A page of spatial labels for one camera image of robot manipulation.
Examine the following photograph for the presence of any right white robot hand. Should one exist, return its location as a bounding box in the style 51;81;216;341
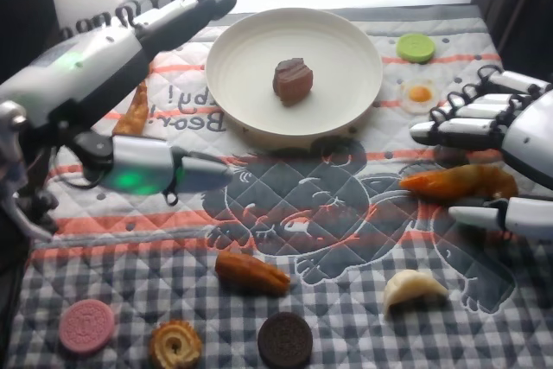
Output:
409;65;553;241

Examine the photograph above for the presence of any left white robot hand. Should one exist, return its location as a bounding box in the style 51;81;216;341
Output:
0;0;239;208

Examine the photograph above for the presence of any brown meat chunk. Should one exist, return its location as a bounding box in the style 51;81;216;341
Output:
271;56;315;106

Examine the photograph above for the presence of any orange toy shrimp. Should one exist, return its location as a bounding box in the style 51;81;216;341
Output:
399;164;519;203

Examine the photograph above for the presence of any white round plate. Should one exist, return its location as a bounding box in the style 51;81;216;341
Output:
205;7;385;139

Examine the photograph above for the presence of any golden-brown fried toy food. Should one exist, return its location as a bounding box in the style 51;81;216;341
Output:
111;80;151;137

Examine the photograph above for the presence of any dark curtain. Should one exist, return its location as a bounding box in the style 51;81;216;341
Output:
0;0;66;85
469;0;553;85

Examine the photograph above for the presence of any toy fried egg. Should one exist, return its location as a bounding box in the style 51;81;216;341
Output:
397;78;441;115

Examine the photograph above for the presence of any green round toy cookie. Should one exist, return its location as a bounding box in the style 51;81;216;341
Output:
396;33;435;63

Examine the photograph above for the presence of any white toy dumpling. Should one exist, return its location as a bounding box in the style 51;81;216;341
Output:
383;269;449;314

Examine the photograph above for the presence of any grey bear-print quilt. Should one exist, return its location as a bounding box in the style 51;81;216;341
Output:
8;4;553;369

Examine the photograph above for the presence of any brown toy fried dough stick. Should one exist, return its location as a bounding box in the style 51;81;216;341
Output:
214;250;291;297

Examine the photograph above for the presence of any pink sandwich cookie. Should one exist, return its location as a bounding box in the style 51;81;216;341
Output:
59;299;116;355

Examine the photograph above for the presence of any yellow swirl butter cookie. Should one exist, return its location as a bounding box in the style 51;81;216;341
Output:
148;319;203;368

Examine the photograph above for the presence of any dark chocolate sandwich cookie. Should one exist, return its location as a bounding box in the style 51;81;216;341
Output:
257;311;314;369

